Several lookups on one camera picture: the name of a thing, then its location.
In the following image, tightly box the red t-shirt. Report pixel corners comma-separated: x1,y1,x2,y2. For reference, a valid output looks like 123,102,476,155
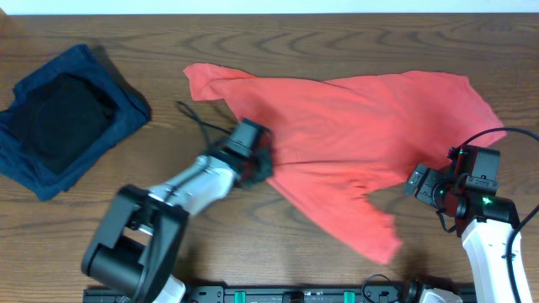
184,63,504,264

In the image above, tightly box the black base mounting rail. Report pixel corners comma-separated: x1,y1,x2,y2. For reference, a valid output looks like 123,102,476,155
82,284,477,303

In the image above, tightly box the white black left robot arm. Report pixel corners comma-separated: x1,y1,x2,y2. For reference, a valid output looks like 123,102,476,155
81,146,273,302

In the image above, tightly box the folded navy blue garment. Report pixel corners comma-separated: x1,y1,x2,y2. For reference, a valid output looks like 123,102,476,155
1,45,151,200

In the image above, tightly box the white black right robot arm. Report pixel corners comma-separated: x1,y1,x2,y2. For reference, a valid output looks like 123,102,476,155
404,145,533,302

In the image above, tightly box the folded black garment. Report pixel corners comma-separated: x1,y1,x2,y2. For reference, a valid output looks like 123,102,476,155
8,73,116,174

